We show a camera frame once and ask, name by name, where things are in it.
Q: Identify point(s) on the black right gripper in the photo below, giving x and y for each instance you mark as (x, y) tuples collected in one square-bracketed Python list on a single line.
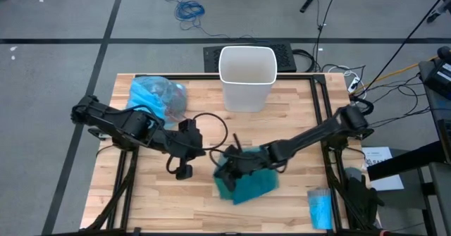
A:
[(246, 160)]

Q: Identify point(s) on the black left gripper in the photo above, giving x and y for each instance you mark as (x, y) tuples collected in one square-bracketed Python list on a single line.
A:
[(188, 142)]

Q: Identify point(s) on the large teal bag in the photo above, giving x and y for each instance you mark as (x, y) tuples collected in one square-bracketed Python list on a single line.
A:
[(253, 186)]

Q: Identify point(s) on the light blue trash bag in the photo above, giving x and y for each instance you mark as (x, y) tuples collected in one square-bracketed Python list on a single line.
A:
[(148, 95)]

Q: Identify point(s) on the white plastic trash bin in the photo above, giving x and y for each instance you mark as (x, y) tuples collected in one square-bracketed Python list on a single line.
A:
[(246, 95)]

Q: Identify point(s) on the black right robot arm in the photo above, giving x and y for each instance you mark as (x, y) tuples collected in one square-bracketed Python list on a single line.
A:
[(310, 137)]

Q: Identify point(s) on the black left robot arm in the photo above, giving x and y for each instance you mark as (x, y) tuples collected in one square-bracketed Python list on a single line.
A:
[(120, 123)]

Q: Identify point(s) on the folded light blue bag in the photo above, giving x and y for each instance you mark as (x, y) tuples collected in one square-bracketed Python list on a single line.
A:
[(320, 209)]

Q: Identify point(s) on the black cloth bundle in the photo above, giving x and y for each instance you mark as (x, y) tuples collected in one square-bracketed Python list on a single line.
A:
[(359, 200)]

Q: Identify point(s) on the white printed paper sheet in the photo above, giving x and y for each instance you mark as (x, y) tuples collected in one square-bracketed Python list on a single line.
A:
[(375, 155)]

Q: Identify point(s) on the white power strip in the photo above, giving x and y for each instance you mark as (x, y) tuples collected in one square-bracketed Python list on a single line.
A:
[(353, 84)]

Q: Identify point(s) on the red tape wrap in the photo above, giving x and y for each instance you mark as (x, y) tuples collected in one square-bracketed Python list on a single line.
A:
[(384, 233)]

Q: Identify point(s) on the black side desk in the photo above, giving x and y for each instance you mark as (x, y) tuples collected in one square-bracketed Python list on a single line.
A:
[(405, 162)]

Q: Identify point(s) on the thin black pole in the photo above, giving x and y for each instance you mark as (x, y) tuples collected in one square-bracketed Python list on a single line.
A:
[(405, 40)]

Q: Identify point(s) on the black equipment case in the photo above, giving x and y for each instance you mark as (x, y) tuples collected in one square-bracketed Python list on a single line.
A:
[(437, 77)]

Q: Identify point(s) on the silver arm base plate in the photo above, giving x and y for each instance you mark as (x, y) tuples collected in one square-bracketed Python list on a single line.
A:
[(100, 134)]

